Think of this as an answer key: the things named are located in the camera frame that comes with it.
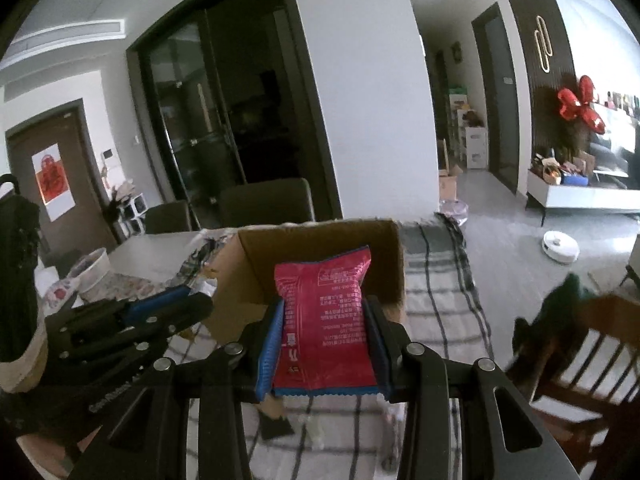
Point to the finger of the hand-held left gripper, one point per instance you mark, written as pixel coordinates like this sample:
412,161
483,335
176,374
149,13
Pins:
185,315
152,305

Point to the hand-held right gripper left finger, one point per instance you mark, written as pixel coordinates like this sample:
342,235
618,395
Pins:
267,355

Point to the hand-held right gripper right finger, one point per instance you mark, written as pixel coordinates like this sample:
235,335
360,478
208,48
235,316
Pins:
378,355

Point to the pink snack packet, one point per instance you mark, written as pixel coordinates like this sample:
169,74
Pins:
325,320

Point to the brown cardboard box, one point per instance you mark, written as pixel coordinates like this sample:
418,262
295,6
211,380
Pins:
250,270

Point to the floral table cloth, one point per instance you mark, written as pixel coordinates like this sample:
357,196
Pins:
135,286

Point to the dark snack packet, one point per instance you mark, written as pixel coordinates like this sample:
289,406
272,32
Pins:
277,425

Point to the white round basket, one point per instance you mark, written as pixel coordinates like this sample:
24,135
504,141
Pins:
90,267

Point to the grey plaid tablecloth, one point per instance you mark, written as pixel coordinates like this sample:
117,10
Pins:
440,300

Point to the small green dining chair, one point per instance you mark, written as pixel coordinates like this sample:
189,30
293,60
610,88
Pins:
167,217

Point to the white cubby shelf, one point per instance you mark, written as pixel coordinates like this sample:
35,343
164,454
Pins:
135,212

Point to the dried flower bunch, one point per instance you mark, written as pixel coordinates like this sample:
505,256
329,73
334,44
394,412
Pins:
119,200

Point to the wide green dining chair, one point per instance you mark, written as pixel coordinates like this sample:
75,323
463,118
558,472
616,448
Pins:
265,202

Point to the white intercom panel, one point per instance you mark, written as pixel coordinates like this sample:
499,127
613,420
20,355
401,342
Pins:
110,158

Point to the red and white door poster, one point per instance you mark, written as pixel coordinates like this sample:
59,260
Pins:
52,180

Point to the clear plastic bin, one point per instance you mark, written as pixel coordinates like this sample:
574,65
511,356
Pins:
454,211

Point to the brown entrance door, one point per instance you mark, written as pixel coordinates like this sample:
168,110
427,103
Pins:
80,160

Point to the dark green jacket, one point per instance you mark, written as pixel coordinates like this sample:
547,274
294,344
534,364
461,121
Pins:
545,330

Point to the cardboard box on floor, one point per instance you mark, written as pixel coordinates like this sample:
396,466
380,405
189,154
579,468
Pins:
450,185

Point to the white robot vacuum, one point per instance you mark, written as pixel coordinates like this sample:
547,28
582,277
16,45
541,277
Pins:
560,246

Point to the brown wooden chair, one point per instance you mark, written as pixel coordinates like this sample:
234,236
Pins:
595,355

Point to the dark glass sliding door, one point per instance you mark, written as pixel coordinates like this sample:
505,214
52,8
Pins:
235,90

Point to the hallway storage shelf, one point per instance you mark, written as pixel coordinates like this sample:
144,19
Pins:
467,130

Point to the white tv cabinet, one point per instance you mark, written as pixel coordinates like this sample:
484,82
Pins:
585,197

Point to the dark room door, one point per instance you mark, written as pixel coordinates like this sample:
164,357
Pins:
497,105

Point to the ceiling air vent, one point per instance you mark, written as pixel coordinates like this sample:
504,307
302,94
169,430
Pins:
70,37

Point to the television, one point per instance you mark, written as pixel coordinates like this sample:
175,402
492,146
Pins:
617,147

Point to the red foil balloons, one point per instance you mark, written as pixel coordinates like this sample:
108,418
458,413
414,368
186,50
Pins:
580,102

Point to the small wall picture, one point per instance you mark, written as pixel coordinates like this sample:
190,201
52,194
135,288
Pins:
456,52

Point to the looped wall lamp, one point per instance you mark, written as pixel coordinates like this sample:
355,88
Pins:
542,45

